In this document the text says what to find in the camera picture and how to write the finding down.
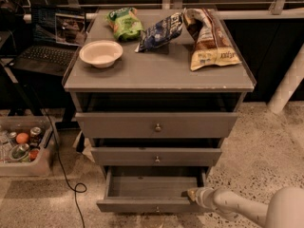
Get grey drawer cabinet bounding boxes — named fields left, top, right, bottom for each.
left=62, top=7, right=257, bottom=186

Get red round fruit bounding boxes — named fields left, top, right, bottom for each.
left=28, top=149, right=39, bottom=162

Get green chip bag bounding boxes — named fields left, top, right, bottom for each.
left=105, top=7, right=143, bottom=41

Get blue chip bag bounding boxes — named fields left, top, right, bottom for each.
left=135, top=12, right=182, bottom=52

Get brown and cream chip bag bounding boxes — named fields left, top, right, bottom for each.
left=183, top=9, right=240, bottom=71

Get clear plastic storage bin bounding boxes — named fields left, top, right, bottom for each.
left=0, top=116, right=57, bottom=177

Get orange fruit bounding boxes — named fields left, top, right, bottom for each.
left=16, top=133, right=29, bottom=143

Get black cable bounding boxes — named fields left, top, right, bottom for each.
left=37, top=92, right=88, bottom=228

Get black laptop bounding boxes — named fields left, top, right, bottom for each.
left=11, top=5, right=86, bottom=76

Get green tin can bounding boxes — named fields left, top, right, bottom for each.
left=9, top=143, right=29, bottom=162

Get white bowl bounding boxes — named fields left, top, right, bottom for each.
left=79, top=40, right=123, bottom=68

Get grey bottom drawer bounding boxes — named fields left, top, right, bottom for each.
left=97, top=166, right=206, bottom=213

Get grey top drawer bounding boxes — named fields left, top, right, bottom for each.
left=76, top=112, right=238, bottom=139

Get grey drawer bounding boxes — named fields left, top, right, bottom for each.
left=97, top=166, right=206, bottom=213
left=76, top=112, right=238, bottom=139
left=91, top=147, right=221, bottom=166

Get dark soda can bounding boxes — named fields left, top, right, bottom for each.
left=29, top=126, right=42, bottom=143

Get white diagonal post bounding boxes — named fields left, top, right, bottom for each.
left=268, top=44, right=304, bottom=114

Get grey middle drawer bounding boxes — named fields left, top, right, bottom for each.
left=91, top=147, right=221, bottom=166

